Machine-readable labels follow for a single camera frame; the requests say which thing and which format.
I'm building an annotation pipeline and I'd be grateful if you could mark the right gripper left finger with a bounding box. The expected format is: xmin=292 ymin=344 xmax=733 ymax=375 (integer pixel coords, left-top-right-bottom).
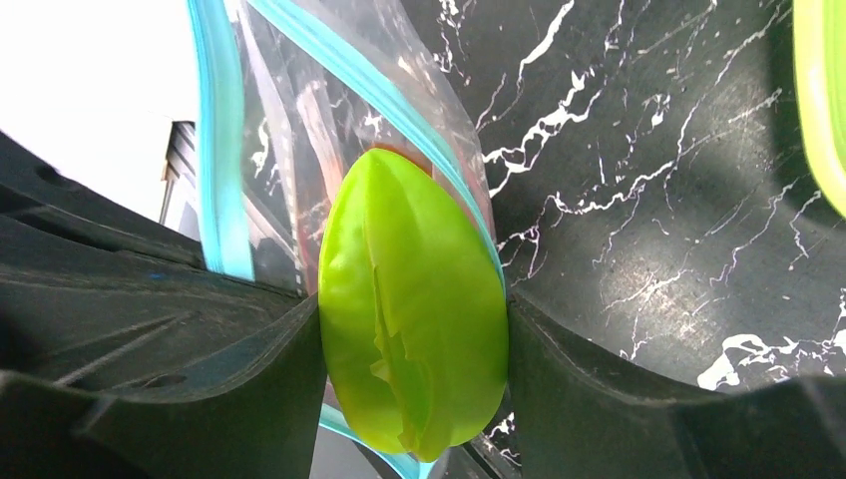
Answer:
xmin=1 ymin=137 xmax=325 ymax=478

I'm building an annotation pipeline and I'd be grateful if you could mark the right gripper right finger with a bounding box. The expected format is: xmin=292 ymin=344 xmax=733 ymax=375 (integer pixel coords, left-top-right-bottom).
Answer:
xmin=508 ymin=294 xmax=845 ymax=478

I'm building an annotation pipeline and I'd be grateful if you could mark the light green pepper toy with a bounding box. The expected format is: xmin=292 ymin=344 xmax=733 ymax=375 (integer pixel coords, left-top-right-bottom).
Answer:
xmin=318 ymin=148 xmax=509 ymax=462

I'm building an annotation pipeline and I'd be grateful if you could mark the clear zip top bag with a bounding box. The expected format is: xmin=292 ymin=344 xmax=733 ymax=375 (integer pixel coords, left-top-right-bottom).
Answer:
xmin=188 ymin=1 xmax=506 ymax=478

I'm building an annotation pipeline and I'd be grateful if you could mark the green plastic basket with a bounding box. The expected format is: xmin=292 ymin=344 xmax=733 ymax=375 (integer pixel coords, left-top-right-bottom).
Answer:
xmin=792 ymin=0 xmax=845 ymax=216

